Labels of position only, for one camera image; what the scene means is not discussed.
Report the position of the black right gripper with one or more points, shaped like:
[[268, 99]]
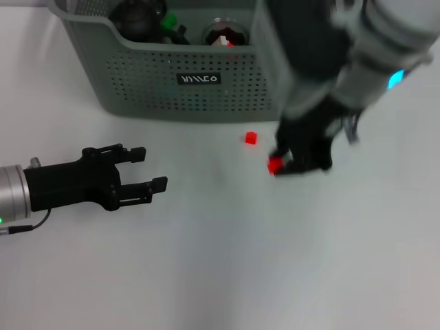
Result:
[[309, 134]]

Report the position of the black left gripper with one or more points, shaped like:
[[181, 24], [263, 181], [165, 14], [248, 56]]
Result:
[[72, 182]]

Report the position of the small red building brick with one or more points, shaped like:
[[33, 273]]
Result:
[[275, 165], [251, 138]]

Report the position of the green rectangular building brick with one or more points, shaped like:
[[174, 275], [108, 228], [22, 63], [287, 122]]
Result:
[[169, 21]]

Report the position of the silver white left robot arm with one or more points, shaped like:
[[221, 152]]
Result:
[[13, 196]]

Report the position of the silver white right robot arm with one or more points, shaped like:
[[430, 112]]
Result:
[[385, 51]]

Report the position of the grey perforated storage basket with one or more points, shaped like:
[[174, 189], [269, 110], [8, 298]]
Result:
[[172, 96]]

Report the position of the silver connector stub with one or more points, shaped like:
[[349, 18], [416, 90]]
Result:
[[34, 161]]

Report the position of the black round teapot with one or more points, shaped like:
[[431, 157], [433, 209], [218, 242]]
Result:
[[137, 19]]

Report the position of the right wrist camera housing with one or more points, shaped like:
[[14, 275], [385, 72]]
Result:
[[302, 51]]

